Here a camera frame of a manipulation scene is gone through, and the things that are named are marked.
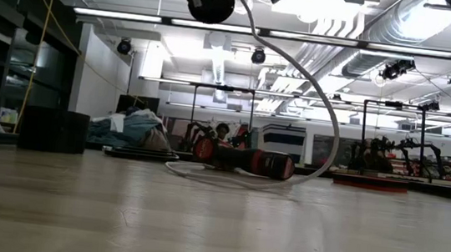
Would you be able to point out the black background robot arm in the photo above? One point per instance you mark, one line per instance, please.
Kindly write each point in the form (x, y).
(420, 148)

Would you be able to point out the red black background robot arm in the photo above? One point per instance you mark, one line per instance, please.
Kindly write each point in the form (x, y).
(197, 131)

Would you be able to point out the black ceiling speaker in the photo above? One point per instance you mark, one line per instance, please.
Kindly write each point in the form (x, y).
(124, 47)
(258, 56)

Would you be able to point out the person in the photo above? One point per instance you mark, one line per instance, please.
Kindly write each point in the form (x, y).
(222, 130)

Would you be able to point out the long overhead light bar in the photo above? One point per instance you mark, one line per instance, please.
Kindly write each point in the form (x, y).
(115, 14)

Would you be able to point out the white machine cabinet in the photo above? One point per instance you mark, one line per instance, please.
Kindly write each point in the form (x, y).
(282, 142)

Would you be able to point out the dark chalkboard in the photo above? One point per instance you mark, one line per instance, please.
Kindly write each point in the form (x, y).
(323, 151)

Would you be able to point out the black monitor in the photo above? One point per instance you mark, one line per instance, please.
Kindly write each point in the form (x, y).
(127, 101)

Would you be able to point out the blue white cloth pile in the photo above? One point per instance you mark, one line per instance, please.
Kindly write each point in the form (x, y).
(133, 129)

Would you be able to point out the red black flat case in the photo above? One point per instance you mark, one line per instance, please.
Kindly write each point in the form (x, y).
(370, 184)

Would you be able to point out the silver spiral air duct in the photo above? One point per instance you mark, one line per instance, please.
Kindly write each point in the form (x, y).
(387, 25)

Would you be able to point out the black background rig frame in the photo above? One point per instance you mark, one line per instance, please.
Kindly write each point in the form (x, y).
(193, 106)
(422, 138)

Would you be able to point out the black ceiling camera cluster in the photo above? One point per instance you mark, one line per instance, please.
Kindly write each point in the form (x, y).
(399, 69)

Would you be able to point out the grey duct tape roll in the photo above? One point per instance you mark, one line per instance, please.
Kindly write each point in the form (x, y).
(53, 131)

